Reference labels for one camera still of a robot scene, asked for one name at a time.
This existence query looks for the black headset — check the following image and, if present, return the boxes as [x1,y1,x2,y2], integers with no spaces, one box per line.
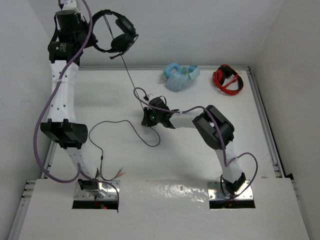
[91,9,140,60]

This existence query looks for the thin black headset cable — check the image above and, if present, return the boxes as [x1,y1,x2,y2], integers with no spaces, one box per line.
[89,14,161,181]

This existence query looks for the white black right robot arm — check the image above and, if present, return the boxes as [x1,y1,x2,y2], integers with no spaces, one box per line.
[141,94,246,196]

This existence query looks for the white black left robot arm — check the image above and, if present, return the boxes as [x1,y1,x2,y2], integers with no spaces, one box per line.
[40,10,98,184]

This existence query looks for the light blue headphones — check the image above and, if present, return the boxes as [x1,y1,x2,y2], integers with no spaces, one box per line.
[160,62,200,92]

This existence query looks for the red black headphones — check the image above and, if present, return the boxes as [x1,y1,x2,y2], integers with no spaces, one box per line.
[212,64,244,96]

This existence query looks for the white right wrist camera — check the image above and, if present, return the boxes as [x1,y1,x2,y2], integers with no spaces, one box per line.
[143,94,155,102]

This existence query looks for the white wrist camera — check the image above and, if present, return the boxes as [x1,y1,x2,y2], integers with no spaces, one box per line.
[143,94,155,102]
[58,0,80,13]

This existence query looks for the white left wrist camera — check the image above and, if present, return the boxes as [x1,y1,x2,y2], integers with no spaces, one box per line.
[58,0,80,13]

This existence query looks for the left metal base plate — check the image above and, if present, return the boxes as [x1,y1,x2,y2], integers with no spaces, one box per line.
[73,179,120,201]

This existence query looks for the metal base plate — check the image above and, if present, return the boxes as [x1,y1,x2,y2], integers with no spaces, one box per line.
[73,179,120,201]
[207,180,254,201]

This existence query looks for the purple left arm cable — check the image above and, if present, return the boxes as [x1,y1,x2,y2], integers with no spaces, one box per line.
[33,0,120,208]

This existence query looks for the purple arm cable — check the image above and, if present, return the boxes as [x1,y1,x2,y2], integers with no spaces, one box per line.
[33,0,120,208]
[133,87,259,201]

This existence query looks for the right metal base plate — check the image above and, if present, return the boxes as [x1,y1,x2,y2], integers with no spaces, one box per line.
[207,180,254,201]

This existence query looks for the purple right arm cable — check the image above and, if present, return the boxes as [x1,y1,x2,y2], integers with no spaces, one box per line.
[133,87,259,201]

